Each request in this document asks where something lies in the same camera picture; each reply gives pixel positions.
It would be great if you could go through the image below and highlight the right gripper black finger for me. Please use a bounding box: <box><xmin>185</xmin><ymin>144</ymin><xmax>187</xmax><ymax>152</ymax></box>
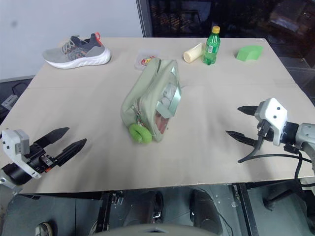
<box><xmin>225</xmin><ymin>130</ymin><xmax>258</xmax><ymax>148</ymax></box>
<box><xmin>237</xmin><ymin>105</ymin><xmax>259</xmax><ymax>117</ymax></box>

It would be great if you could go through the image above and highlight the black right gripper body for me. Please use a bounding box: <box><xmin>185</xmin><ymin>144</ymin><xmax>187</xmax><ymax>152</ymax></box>
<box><xmin>254</xmin><ymin>118</ymin><xmax>275</xmax><ymax>148</ymax></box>

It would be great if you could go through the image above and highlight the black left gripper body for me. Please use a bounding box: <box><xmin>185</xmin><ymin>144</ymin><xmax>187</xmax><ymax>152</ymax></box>
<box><xmin>23</xmin><ymin>142</ymin><xmax>62</xmax><ymax>174</ymax></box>

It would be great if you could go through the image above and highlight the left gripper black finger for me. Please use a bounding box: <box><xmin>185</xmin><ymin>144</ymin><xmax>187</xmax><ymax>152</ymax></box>
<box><xmin>33</xmin><ymin>127</ymin><xmax>70</xmax><ymax>151</ymax></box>
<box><xmin>54</xmin><ymin>138</ymin><xmax>88</xmax><ymax>167</ymax></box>

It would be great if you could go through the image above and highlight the green toiletry bag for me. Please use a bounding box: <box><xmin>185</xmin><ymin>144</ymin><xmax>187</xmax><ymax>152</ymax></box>
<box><xmin>120</xmin><ymin>58</ymin><xmax>184</xmax><ymax>143</ymax></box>

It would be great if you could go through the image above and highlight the small grey floor device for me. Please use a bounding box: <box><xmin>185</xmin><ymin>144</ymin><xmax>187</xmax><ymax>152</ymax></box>
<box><xmin>1</xmin><ymin>95</ymin><xmax>18</xmax><ymax>109</ymax></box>

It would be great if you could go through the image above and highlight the green foam block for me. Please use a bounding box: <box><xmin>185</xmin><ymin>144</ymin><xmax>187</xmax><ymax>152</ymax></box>
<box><xmin>235</xmin><ymin>45</ymin><xmax>264</xmax><ymax>62</ymax></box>

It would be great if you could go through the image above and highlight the green bottle with yellow cap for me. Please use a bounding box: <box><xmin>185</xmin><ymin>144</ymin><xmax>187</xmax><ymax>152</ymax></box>
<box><xmin>202</xmin><ymin>26</ymin><xmax>221</xmax><ymax>66</ymax></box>

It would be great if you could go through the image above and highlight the thin black table leg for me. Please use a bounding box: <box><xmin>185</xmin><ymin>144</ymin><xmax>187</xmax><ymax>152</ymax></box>
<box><xmin>100</xmin><ymin>191</ymin><xmax>112</xmax><ymax>233</ymax></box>

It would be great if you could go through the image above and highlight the green plush zipper charm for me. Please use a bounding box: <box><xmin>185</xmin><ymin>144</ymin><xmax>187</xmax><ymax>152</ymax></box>
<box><xmin>129</xmin><ymin>123</ymin><xmax>152</xmax><ymax>144</ymax></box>

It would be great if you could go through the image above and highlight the grey shoe with white sole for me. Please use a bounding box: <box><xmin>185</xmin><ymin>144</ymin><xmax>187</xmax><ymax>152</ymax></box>
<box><xmin>35</xmin><ymin>222</ymin><xmax>53</xmax><ymax>236</ymax></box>

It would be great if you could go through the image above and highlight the wide black table leg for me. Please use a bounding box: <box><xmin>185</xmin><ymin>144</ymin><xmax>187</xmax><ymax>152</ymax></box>
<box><xmin>232</xmin><ymin>183</ymin><xmax>253</xmax><ymax>236</ymax></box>

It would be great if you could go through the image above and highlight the cream plastic cup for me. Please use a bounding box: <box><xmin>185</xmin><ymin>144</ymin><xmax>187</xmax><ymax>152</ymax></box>
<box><xmin>183</xmin><ymin>42</ymin><xmax>204</xmax><ymax>63</ymax></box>

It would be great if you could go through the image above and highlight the grey sneaker with white sole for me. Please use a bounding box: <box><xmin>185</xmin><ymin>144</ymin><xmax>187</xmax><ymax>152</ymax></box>
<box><xmin>42</xmin><ymin>31</ymin><xmax>112</xmax><ymax>69</ymax></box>

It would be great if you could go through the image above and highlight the broad dark rounded shape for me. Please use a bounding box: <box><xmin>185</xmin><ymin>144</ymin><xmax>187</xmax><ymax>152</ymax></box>
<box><xmin>189</xmin><ymin>188</ymin><xmax>222</xmax><ymax>234</ymax></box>

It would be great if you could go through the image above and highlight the narrow dark rounded shape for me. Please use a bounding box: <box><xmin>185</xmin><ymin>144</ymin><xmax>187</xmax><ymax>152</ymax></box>
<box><xmin>147</xmin><ymin>191</ymin><xmax>164</xmax><ymax>225</ymax></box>

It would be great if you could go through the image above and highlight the small candy packet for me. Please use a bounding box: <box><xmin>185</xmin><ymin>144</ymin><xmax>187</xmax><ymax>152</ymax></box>
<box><xmin>134</xmin><ymin>49</ymin><xmax>160</xmax><ymax>71</ymax></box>

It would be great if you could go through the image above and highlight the grey robot torso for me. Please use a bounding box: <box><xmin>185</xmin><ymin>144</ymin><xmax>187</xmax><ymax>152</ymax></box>
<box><xmin>97</xmin><ymin>222</ymin><xmax>220</xmax><ymax>236</ymax></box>

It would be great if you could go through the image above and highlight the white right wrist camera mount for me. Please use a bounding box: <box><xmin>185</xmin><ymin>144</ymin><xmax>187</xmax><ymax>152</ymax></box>
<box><xmin>254</xmin><ymin>97</ymin><xmax>288</xmax><ymax>147</ymax></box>

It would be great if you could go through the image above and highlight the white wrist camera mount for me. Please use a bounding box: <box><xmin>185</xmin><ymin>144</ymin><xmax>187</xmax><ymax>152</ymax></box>
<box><xmin>254</xmin><ymin>97</ymin><xmax>288</xmax><ymax>147</ymax></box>
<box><xmin>0</xmin><ymin>128</ymin><xmax>42</xmax><ymax>179</ymax></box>

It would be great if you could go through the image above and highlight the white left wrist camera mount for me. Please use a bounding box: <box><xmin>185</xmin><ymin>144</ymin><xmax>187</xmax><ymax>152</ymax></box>
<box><xmin>0</xmin><ymin>128</ymin><xmax>42</xmax><ymax>179</ymax></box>

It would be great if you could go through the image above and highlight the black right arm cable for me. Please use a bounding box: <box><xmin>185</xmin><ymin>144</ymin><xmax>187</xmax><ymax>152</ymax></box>
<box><xmin>237</xmin><ymin>141</ymin><xmax>315</xmax><ymax>184</ymax></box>

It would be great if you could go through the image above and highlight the black floor cable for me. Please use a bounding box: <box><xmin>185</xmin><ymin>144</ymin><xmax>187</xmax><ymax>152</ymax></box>
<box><xmin>11</xmin><ymin>83</ymin><xmax>28</xmax><ymax>95</ymax></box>

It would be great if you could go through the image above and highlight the grey window frame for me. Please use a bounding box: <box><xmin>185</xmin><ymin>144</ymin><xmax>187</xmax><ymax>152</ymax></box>
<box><xmin>135</xmin><ymin>0</ymin><xmax>155</xmax><ymax>38</ymax></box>

